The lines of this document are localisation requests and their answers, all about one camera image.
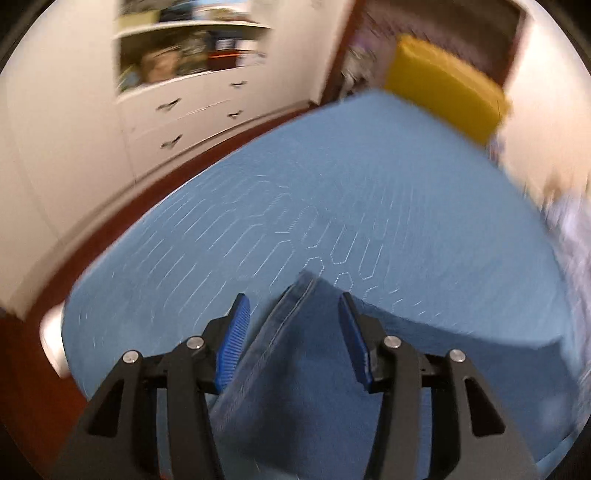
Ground yellow cushion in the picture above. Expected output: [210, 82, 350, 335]
[383, 34, 512, 147]

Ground blue quilted bed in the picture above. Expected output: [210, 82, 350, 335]
[62, 90, 583, 472]

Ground blue denim pants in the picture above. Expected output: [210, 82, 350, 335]
[210, 270, 583, 480]

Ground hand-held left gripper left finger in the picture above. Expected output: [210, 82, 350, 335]
[51, 293, 252, 480]

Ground dark wooden frame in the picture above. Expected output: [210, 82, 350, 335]
[322, 0, 530, 108]

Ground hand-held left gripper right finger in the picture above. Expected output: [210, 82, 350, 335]
[338, 292, 541, 480]

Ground white shelf cabinet with drawers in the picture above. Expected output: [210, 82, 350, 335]
[111, 0, 278, 182]

